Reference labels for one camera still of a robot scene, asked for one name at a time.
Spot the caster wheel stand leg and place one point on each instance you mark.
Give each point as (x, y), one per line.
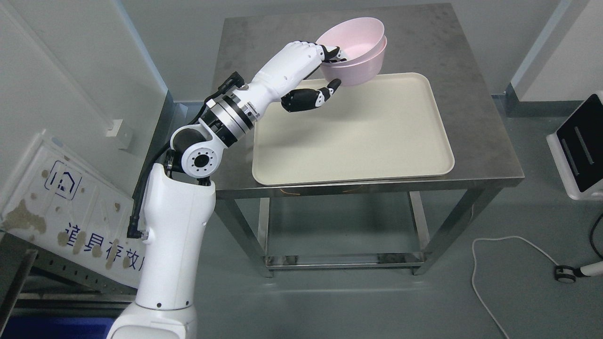
(569, 274)

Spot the metal shelf rack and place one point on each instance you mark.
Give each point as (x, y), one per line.
(38, 283)

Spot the beige plastic tray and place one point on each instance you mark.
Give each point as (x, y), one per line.
(389, 127)

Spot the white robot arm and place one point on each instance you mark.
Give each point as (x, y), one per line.
(174, 202)

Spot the black white robotic hand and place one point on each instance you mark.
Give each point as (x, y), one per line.
(283, 73)

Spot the white wall socket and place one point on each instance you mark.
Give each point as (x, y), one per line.
(121, 134)

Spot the white stained sign board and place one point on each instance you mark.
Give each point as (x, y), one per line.
(55, 200)

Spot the white black device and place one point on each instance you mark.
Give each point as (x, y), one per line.
(577, 149)

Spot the stainless steel table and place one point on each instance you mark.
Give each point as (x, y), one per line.
(428, 39)

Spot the blue bin at corner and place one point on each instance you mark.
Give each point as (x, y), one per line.
(57, 328)

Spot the pink bowl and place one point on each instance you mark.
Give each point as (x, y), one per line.
(357, 72)
(358, 39)

